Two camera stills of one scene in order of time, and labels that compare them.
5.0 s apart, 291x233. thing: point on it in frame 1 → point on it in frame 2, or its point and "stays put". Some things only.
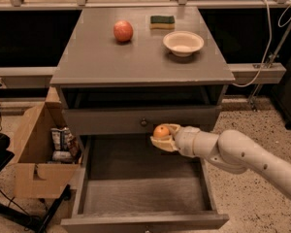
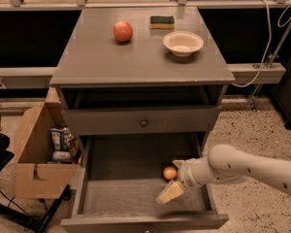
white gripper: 185,140 → 185,174
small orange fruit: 161,131 → 170,173
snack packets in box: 65,147 stays put
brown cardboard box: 46,150 stays put
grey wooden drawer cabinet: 125,71 stays put
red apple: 122,30 stays put
